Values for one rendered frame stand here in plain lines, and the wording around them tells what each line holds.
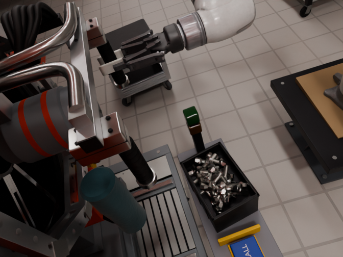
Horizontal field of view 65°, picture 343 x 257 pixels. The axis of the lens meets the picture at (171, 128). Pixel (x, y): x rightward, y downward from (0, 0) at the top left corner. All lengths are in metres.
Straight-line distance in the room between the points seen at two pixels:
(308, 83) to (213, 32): 0.68
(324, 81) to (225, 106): 0.58
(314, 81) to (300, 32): 0.88
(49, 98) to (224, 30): 0.46
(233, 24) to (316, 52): 1.30
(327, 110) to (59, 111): 1.01
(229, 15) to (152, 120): 1.07
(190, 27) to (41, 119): 0.42
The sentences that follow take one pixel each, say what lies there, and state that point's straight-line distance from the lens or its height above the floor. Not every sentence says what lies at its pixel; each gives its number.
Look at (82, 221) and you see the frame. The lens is 0.76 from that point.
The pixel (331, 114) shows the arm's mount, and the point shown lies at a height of 0.31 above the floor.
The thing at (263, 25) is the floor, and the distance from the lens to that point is 2.26.
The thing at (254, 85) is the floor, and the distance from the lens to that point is 1.78.
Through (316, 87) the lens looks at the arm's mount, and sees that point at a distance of 1.33.
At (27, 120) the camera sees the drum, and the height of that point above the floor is 0.91.
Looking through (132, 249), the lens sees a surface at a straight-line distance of 1.22.
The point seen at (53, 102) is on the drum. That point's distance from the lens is 0.61.
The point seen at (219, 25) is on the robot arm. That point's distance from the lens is 0.76.
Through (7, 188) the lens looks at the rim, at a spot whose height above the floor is 0.78.
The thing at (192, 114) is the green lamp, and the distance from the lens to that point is 0.79.
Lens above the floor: 1.26
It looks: 51 degrees down
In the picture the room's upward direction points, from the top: 21 degrees counter-clockwise
